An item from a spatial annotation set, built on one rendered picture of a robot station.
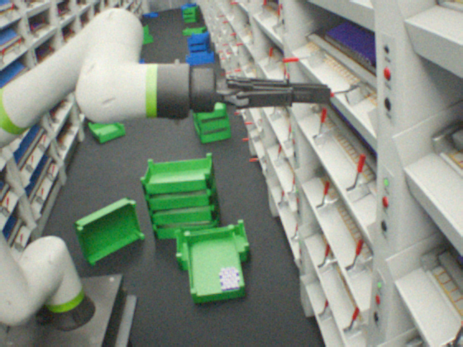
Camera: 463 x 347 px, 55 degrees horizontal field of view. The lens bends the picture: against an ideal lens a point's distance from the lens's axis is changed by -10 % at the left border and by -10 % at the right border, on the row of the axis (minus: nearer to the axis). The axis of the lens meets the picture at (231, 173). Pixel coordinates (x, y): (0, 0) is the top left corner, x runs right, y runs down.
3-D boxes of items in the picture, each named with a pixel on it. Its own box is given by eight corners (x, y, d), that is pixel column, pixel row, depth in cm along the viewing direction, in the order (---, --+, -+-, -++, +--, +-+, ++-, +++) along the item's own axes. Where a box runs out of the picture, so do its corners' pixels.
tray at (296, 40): (386, 163, 73) (366, 112, 68) (298, 66, 126) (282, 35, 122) (487, 108, 70) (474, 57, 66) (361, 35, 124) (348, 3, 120)
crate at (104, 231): (84, 259, 216) (92, 266, 210) (72, 223, 207) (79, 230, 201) (136, 232, 232) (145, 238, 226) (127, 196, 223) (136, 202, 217)
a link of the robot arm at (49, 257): (31, 315, 123) (4, 260, 115) (60, 282, 136) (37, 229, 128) (64, 322, 118) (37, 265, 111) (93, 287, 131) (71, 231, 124)
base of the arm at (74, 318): (12, 327, 128) (4, 312, 126) (33, 297, 141) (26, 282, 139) (85, 332, 123) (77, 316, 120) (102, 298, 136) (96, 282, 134)
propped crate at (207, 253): (245, 296, 183) (244, 285, 177) (193, 303, 182) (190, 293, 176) (234, 236, 204) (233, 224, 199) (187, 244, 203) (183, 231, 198)
